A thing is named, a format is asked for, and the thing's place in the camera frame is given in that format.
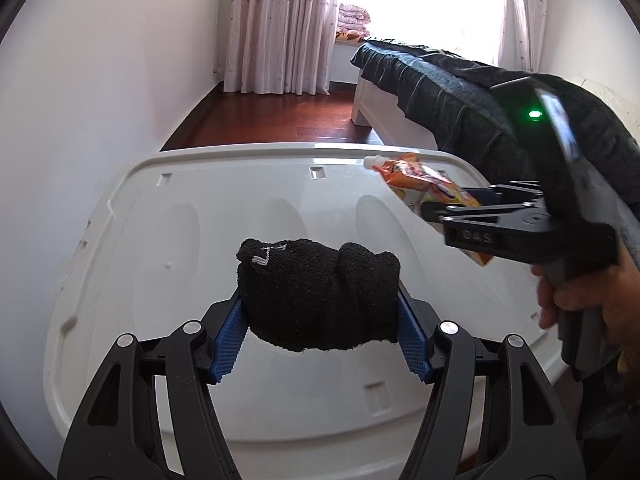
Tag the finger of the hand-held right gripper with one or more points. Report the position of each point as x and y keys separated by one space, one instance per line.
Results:
x=510 y=191
x=490 y=222

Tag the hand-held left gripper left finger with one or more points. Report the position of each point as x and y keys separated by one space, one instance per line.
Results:
x=229 y=340

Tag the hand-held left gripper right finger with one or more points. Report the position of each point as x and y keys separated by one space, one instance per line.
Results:
x=415 y=342

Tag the orange spout pouch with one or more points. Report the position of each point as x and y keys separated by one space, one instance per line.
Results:
x=415 y=177

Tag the black sock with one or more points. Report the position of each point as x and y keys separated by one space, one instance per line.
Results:
x=320 y=295

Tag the person's right hand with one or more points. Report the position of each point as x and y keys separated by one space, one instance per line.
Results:
x=620 y=300

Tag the grey plastic storage box lid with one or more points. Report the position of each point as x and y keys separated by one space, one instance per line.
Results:
x=150 y=260

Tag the pink patterned curtain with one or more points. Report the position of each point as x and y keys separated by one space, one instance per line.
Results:
x=275 y=25
x=525 y=15

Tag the person's dark clothing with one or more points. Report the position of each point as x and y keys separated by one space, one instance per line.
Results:
x=605 y=425

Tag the pink folded quilt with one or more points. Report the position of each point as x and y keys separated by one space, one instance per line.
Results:
x=354 y=20

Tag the white bed frame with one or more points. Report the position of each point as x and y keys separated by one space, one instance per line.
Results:
x=380 y=105

